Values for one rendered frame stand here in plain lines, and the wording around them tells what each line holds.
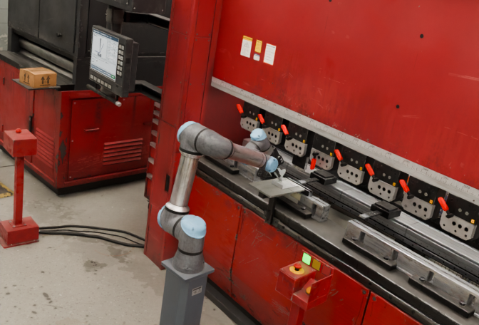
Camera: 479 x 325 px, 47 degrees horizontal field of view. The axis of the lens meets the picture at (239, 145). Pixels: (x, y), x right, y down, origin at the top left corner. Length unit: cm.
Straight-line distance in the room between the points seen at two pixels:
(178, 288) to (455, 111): 143
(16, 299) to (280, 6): 235
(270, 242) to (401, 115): 108
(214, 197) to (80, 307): 106
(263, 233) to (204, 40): 125
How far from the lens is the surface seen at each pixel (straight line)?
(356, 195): 323
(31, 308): 367
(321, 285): 269
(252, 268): 336
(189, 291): 261
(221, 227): 353
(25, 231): 427
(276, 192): 299
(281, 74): 315
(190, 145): 248
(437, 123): 255
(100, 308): 366
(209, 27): 354
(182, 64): 354
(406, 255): 276
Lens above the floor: 214
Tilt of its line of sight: 18 degrees down
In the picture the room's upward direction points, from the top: 9 degrees clockwise
